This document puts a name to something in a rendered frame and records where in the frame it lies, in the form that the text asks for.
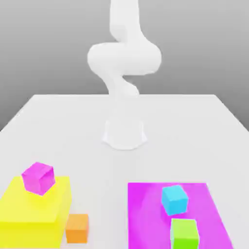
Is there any small cyan cube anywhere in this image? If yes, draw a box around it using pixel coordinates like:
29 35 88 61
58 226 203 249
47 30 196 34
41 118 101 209
160 184 189 216

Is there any small magenta cube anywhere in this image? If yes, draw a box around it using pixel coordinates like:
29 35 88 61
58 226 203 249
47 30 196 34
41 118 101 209
21 161 56 196

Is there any small orange cube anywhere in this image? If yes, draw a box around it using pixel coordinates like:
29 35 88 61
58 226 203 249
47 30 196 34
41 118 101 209
65 213 89 244

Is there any small green cube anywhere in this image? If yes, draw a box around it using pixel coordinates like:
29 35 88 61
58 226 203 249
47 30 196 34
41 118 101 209
170 218 200 249

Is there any large magenta box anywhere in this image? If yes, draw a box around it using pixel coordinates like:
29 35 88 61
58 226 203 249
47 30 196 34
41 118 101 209
127 181 234 249

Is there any large yellow box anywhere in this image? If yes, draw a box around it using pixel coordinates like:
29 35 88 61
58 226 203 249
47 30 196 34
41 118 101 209
0 176 72 249

